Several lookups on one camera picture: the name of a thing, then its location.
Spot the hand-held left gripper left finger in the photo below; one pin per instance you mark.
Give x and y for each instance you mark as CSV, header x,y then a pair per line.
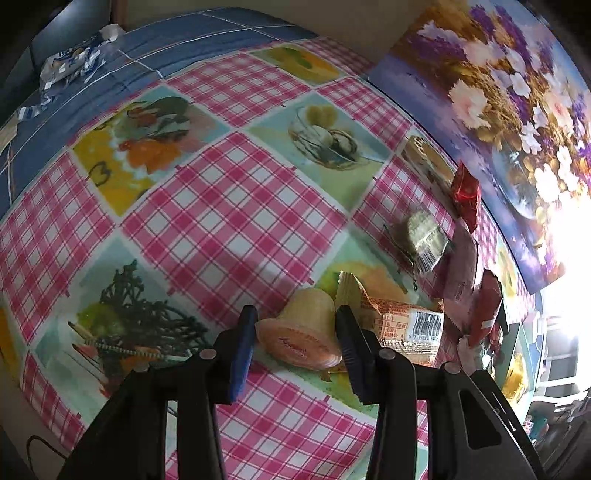
x,y
242,355

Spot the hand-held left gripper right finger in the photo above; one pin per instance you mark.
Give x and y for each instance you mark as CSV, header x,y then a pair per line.
x,y
350,350

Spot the orange jelly cup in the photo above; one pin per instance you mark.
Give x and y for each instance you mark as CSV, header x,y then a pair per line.
x,y
304,314

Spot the dark red snack packet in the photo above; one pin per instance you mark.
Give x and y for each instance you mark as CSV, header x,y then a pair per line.
x,y
487,309

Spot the orange white snack packet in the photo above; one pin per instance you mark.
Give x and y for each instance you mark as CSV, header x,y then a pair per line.
x,y
397,318

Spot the pale pink snack packet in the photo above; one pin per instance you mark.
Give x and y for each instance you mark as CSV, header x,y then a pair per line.
x,y
468,355

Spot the green round snack packet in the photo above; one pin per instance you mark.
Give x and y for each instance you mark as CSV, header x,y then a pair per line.
x,y
418,230

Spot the dark green snack packet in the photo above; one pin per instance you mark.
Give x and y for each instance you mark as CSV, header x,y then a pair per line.
x,y
503,323

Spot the bright red snack packet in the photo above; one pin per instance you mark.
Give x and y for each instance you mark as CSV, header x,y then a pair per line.
x,y
466,194

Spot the floral painting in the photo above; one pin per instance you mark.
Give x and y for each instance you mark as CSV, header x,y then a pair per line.
x,y
461,55

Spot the blue blanket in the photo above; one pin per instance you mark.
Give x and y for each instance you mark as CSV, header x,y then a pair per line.
x,y
152,46

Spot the blue white plastic bag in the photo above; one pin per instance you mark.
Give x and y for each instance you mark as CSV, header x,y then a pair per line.
x,y
69,64

